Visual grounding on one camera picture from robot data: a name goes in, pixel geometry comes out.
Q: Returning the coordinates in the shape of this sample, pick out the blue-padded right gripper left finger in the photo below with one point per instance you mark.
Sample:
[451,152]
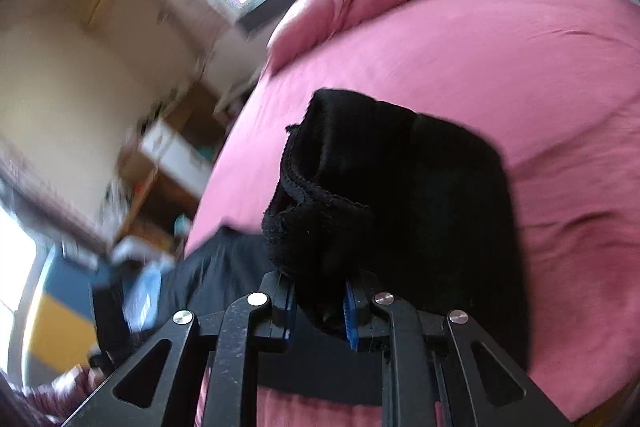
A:
[280,320]

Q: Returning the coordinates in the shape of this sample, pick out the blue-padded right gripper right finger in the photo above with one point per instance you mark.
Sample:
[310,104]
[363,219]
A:
[357,318]

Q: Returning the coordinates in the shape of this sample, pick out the black pants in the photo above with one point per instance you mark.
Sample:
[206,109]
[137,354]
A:
[349,190]

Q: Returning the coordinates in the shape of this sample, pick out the teal white jar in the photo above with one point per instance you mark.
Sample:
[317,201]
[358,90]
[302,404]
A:
[182,227]

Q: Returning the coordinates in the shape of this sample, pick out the wooden desk with white cabinet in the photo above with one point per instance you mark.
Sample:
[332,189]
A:
[162,169]

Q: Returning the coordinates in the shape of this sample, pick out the maroon puffer jacket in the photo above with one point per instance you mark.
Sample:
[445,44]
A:
[49,404]

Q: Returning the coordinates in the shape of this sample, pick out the pink bed sheet mattress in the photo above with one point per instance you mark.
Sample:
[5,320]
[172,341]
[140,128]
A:
[555,85]

